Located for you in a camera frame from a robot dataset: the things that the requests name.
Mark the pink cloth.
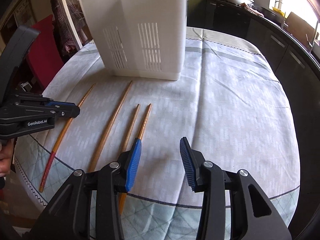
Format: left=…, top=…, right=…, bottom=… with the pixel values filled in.
left=241, top=3, right=265, bottom=17

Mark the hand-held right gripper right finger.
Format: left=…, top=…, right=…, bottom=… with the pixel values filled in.
left=179, top=137, right=292, bottom=240

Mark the red-handled single wooden chopstick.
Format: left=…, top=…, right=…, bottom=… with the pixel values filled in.
left=39, top=83, right=97, bottom=193

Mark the long plain brown chopstick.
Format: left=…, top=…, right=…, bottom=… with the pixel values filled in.
left=88, top=80, right=134, bottom=173

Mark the pale blue patterned tablecloth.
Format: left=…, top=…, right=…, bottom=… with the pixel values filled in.
left=12, top=26, right=300, bottom=240

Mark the person's left hand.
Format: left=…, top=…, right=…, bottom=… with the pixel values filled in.
left=0, top=140, right=14, bottom=177

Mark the wooden cutting board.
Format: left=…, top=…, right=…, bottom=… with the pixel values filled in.
left=285, top=11, right=315, bottom=34

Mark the short plain brown chopstick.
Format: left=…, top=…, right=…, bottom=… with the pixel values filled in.
left=121, top=104, right=141, bottom=154

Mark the checked hanging apron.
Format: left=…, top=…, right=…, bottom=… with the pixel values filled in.
left=50, top=0, right=87, bottom=55

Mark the red upholstered chair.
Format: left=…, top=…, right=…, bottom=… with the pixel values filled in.
left=26, top=15, right=64, bottom=80

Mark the tall chrome faucet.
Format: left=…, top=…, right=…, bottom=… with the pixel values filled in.
left=306, top=20, right=320, bottom=53

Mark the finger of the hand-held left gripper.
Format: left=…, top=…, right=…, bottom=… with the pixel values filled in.
left=37, top=97, right=75, bottom=108
left=51, top=104, right=81, bottom=118

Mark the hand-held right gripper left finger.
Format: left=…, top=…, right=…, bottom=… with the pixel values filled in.
left=37, top=138, right=142, bottom=240

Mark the white plastic utensil holder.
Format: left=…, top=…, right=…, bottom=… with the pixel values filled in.
left=78, top=0, right=188, bottom=81

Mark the ringed-tip brown chopstick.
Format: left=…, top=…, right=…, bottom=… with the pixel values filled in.
left=118, top=103, right=152, bottom=215

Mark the pale wall poster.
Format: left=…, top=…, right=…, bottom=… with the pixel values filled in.
left=12, top=0, right=34, bottom=28

